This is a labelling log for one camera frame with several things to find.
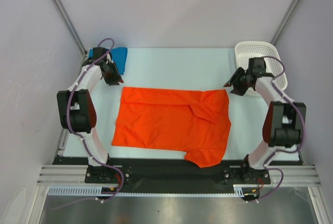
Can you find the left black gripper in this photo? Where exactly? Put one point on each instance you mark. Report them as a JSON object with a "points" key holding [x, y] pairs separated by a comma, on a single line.
{"points": [[113, 81]]}

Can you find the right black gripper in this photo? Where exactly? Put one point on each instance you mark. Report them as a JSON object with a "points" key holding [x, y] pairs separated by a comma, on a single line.
{"points": [[238, 80]]}

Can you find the orange t shirt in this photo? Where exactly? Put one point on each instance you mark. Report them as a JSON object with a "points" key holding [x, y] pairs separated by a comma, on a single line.
{"points": [[190, 121]]}

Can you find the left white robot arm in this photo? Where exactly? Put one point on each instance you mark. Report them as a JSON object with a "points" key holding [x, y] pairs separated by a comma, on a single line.
{"points": [[75, 106]]}

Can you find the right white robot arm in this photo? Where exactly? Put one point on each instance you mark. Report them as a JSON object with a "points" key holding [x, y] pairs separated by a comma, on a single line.
{"points": [[284, 126]]}

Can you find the white plastic basket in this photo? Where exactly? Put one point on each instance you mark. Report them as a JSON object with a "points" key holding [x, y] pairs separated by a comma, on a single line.
{"points": [[250, 49]]}

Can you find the folded blue t shirt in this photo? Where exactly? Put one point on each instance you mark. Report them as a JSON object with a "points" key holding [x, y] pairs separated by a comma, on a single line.
{"points": [[119, 56]]}

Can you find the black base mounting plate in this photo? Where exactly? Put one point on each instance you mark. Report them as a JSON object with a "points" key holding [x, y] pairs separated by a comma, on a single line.
{"points": [[161, 187]]}

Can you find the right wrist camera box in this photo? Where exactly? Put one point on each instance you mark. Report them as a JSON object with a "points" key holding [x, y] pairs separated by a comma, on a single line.
{"points": [[256, 66]]}

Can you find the right aluminium corner post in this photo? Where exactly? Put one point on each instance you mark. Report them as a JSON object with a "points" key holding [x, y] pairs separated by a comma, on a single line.
{"points": [[285, 20]]}

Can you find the aluminium corner post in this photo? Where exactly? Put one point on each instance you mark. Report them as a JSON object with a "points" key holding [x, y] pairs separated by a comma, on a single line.
{"points": [[69, 25], [285, 20]]}

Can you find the left aluminium corner post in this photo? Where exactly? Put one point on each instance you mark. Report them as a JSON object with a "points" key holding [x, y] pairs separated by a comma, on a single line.
{"points": [[69, 25]]}

